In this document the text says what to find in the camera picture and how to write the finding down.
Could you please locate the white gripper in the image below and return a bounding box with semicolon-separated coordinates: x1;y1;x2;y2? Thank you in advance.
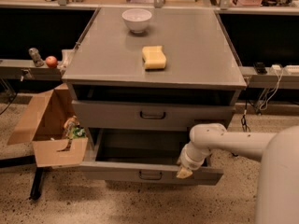
177;142;211;179

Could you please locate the grey drawer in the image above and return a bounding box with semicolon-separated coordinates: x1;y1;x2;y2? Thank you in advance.
72;101;235;132
80;129;223;186

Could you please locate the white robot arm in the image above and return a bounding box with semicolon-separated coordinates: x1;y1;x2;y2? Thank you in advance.
177;123;299;224

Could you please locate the grey drawer cabinet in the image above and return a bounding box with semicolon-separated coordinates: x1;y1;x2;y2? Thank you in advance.
61;7;248;185

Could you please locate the grey top drawer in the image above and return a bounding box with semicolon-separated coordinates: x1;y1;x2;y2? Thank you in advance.
72;101;235;132

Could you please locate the green snack packet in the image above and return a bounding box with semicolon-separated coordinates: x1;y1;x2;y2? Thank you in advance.
67;127;86;139

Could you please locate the yellow sponge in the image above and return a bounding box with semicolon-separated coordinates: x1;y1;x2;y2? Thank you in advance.
142;46;166;70

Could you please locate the brown cardboard box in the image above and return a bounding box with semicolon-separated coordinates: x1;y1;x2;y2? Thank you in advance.
7;84;88;167

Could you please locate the black table leg base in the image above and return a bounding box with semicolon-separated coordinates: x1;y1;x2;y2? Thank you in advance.
0;155;44;201

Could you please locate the white ceramic bowl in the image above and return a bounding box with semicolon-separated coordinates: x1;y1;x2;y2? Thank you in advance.
121;8;152;34

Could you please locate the red apple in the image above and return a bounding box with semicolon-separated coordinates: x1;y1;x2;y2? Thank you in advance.
45;56;58;68

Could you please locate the small grey figurine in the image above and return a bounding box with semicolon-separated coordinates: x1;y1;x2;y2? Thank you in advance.
28;48;45;67

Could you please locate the black cable on floor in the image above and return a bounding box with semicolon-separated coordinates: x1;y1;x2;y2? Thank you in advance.
231;100;263;158

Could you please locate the white charger with cable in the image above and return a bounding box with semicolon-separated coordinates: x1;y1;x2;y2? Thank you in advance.
256;63;283;112

